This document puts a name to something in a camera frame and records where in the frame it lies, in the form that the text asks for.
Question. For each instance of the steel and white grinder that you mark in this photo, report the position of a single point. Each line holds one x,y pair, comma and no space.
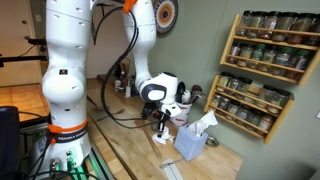
128,92

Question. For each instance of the glass spice jar black lid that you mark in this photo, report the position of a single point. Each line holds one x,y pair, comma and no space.
234,52
223,105
266,95
233,110
284,26
270,25
265,124
254,119
243,87
243,114
223,81
269,58
256,24
314,31
300,28
244,23
233,85
216,102
245,55
279,100

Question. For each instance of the glass spice jar green lid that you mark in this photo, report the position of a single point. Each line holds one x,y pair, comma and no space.
300,64
282,60
256,56

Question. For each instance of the wooden condiment tray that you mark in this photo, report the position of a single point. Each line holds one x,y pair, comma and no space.
106,85

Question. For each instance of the wooden spice rack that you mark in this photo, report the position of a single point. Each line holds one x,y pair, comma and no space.
266,68
246,125

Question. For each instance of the white wall switch plate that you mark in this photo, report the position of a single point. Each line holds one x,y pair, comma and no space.
318,115

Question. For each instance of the small metal dish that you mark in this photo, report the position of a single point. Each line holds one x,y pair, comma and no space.
212,141

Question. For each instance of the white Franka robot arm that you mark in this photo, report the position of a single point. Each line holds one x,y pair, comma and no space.
66,86

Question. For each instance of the white shaker bottle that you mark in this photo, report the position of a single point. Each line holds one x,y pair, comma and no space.
118,86

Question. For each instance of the white utensil crock red print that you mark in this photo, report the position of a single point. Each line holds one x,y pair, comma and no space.
182,117

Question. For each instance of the metal kitchen utensil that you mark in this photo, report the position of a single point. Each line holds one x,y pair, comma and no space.
196,97

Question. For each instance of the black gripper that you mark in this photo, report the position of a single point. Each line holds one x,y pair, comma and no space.
161,118

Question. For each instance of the white tissue sheet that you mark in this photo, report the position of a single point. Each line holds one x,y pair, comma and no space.
203,124
163,139

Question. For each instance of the small metal whisk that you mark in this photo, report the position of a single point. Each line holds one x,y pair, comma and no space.
173,162

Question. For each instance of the black box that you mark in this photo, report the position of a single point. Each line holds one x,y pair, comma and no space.
9,143

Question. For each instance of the blue tissue box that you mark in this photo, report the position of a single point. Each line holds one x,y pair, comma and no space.
190,146

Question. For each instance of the metal serving fork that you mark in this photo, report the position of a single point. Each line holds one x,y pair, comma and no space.
116,114

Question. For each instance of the grey metal turner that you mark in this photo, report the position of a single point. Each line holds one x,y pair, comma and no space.
95,103

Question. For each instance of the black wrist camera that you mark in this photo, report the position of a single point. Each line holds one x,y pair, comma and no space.
148,110

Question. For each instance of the black serving spoon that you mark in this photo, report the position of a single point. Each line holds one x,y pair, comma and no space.
181,90

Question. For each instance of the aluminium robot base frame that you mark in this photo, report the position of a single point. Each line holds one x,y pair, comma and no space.
96,166

